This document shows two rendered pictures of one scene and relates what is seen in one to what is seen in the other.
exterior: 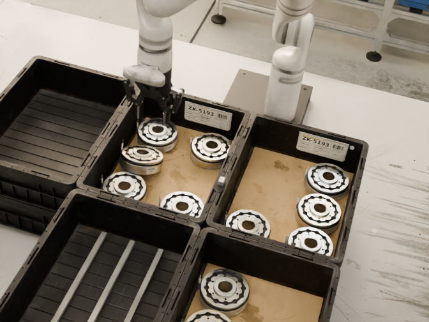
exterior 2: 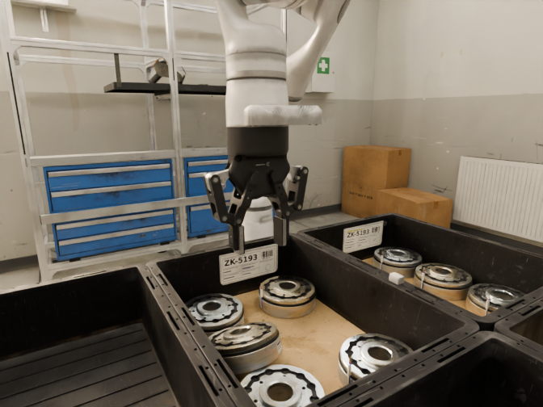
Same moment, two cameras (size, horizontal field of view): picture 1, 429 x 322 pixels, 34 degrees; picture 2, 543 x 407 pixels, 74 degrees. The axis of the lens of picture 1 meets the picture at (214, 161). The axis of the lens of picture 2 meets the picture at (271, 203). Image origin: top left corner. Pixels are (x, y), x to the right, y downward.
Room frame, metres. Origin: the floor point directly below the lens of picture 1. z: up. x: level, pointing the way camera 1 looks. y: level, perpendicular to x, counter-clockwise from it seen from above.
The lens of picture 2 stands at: (0.88, 0.44, 1.17)
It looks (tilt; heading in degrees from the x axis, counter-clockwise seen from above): 14 degrees down; 316
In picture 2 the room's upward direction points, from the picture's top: straight up
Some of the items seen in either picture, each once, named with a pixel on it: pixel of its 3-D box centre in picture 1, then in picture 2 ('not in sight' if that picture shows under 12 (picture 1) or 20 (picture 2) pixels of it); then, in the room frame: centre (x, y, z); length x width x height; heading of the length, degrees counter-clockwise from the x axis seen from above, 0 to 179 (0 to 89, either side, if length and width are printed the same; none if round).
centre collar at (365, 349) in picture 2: (182, 206); (379, 354); (1.08, 0.06, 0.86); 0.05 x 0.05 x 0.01
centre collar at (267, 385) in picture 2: (124, 186); (279, 392); (1.12, 0.20, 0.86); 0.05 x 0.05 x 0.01
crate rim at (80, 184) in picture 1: (168, 149); (284, 295); (1.20, 0.11, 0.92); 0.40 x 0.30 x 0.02; 167
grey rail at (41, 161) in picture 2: not in sight; (176, 153); (3.04, -0.75, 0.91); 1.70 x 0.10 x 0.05; 77
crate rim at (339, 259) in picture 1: (292, 183); (421, 253); (1.13, -0.18, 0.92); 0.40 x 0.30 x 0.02; 167
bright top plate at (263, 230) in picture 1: (248, 227); not in sight; (1.04, -0.09, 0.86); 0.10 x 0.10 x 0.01
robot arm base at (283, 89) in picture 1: (283, 89); (256, 237); (1.58, -0.17, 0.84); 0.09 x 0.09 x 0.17; 67
